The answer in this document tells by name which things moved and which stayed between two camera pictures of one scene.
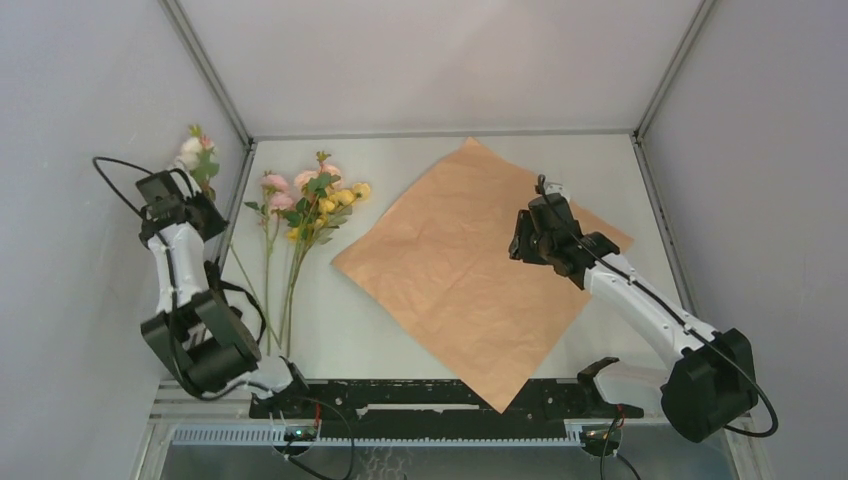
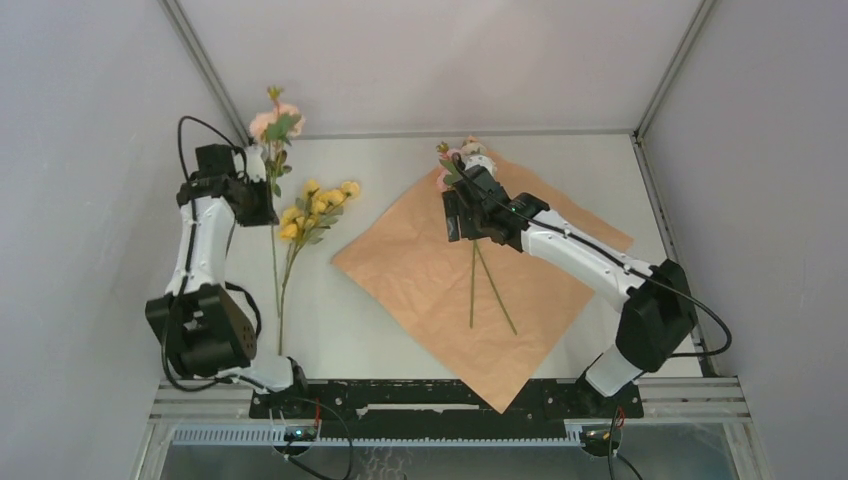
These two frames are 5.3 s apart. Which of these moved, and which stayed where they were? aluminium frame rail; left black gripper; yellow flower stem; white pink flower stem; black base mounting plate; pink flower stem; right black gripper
Moved: yellow flower stem; left black gripper; right black gripper; white pink flower stem; pink flower stem
Stayed: aluminium frame rail; black base mounting plate
